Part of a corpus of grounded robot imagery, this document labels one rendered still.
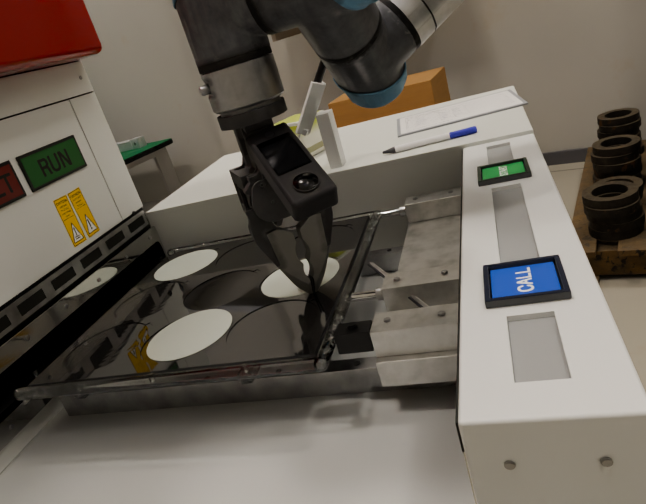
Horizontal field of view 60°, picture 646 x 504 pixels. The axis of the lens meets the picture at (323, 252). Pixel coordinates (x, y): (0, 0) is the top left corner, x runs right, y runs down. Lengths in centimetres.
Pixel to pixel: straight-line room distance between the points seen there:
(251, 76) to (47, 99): 41
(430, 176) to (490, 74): 287
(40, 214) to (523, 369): 65
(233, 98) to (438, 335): 29
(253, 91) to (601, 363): 38
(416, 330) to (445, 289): 8
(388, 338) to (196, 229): 52
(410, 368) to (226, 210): 50
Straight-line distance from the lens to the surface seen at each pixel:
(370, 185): 84
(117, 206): 94
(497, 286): 42
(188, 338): 64
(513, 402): 33
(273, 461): 55
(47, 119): 88
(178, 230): 98
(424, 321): 51
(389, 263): 81
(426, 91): 298
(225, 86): 55
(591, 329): 38
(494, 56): 366
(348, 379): 58
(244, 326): 62
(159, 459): 63
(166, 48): 487
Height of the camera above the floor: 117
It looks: 22 degrees down
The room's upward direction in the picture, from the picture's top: 17 degrees counter-clockwise
